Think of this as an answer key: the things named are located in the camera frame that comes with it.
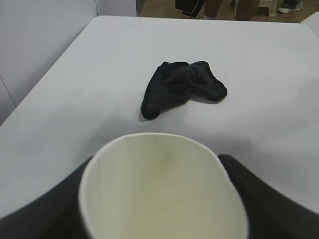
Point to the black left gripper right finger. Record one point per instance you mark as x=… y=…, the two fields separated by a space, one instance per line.
x=274 y=211

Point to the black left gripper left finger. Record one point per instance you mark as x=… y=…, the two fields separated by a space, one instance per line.
x=42 y=214

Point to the white paper cup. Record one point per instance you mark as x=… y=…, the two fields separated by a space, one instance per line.
x=159 y=194

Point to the black cloth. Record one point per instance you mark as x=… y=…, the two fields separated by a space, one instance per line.
x=174 y=87

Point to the white neighbouring table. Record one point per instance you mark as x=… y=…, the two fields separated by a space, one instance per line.
x=312 y=21

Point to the grey sneaker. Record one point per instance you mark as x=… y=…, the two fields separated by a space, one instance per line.
x=290 y=6

